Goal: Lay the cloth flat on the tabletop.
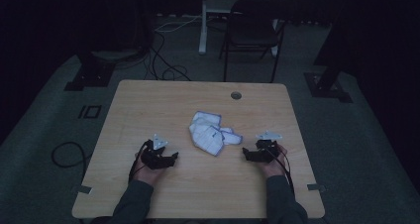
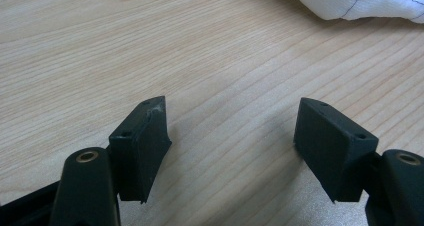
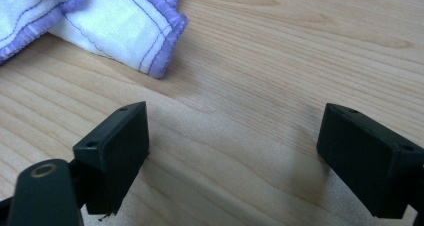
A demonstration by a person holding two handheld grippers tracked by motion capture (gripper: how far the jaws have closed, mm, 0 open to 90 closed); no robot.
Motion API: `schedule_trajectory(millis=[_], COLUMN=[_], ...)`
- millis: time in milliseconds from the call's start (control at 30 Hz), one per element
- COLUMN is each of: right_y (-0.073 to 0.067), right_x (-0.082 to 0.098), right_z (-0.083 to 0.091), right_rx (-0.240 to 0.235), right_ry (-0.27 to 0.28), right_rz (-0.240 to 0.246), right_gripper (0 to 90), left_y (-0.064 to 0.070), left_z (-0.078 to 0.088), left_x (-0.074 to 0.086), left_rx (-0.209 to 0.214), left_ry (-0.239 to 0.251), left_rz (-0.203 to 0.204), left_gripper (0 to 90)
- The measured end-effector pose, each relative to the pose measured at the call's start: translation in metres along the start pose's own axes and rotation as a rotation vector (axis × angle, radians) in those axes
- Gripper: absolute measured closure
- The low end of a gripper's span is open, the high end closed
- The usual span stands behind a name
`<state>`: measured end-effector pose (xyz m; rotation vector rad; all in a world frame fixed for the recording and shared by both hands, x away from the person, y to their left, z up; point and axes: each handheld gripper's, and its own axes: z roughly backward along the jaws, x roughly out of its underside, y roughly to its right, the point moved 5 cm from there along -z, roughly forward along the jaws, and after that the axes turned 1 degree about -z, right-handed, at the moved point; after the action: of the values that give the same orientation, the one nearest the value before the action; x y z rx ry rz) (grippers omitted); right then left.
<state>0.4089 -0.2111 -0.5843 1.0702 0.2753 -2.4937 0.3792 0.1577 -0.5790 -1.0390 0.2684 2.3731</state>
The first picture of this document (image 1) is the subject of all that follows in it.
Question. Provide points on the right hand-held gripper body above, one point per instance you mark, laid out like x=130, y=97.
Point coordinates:
x=268, y=146

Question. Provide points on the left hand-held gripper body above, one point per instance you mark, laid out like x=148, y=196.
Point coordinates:
x=153, y=158

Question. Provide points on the white cloth with blue grid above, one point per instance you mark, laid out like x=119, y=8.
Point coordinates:
x=209, y=139

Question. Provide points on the person's left hand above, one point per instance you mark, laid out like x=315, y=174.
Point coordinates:
x=147, y=174

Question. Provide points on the person's right hand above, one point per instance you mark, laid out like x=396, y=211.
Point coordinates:
x=274, y=168

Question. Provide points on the grey tape piece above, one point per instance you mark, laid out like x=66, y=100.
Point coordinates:
x=316, y=187

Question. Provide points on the black metal stand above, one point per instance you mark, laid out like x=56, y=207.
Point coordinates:
x=325, y=85
x=94, y=73

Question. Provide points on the grey round stand base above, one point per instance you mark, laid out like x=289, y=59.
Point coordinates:
x=114, y=55

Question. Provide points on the black folding chair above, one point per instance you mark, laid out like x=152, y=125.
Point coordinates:
x=252, y=29

